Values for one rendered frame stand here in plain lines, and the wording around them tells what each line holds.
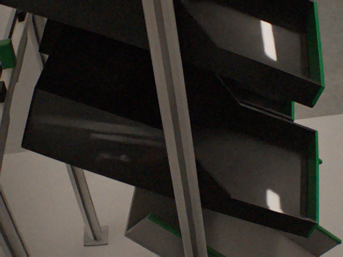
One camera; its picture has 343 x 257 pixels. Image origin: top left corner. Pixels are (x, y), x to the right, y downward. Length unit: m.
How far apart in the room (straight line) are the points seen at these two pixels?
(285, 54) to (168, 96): 0.12
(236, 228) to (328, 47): 2.23
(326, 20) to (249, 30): 2.58
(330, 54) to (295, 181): 2.25
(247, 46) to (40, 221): 0.69
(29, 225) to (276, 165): 0.58
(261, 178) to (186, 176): 0.13
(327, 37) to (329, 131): 1.80
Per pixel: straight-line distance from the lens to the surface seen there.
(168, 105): 0.52
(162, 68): 0.50
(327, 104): 2.68
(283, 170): 0.71
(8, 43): 0.71
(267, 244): 0.83
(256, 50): 0.58
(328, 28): 3.11
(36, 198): 1.23
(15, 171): 1.29
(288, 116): 0.76
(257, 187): 0.68
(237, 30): 0.59
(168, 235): 0.68
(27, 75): 1.91
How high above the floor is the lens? 1.70
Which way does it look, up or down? 41 degrees down
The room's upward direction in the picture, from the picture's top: 9 degrees counter-clockwise
